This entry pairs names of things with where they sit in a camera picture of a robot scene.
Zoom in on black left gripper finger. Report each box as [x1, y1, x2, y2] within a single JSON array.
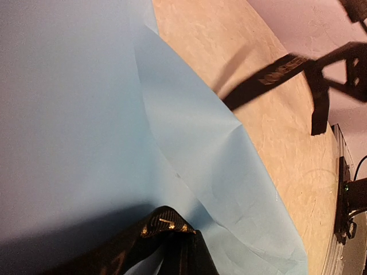
[[160, 230, 218, 275]]

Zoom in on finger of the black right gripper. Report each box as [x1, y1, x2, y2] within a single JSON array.
[[305, 42, 366, 102]]

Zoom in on black printed ribbon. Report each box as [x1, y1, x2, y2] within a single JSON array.
[[51, 54, 330, 275]]

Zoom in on blue wrapping paper sheet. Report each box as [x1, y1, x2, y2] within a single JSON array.
[[1, 1, 308, 274]]

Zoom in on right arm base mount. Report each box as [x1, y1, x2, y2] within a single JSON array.
[[334, 156, 366, 245]]

